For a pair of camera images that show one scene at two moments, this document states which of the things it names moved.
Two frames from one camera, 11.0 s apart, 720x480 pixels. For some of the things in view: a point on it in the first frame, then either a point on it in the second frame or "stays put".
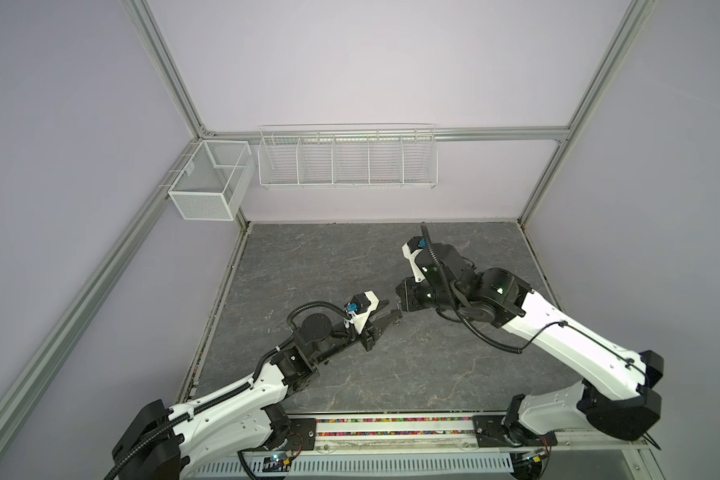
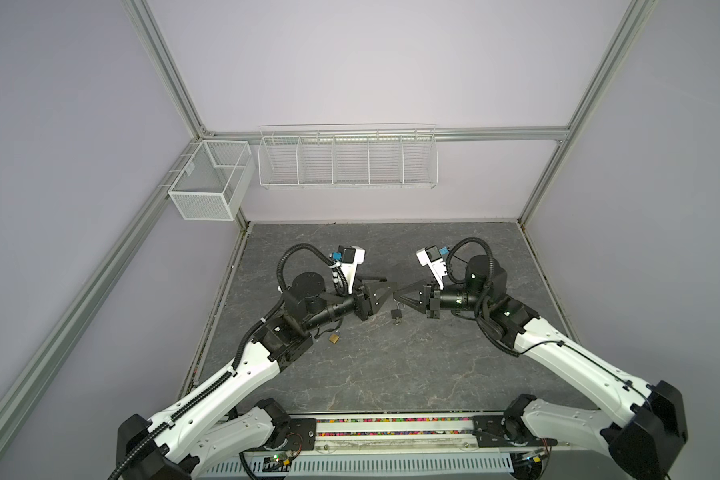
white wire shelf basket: x=348 y=156 stays put
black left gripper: x=372 y=333 → x=364 y=299
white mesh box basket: x=214 y=180 stays put
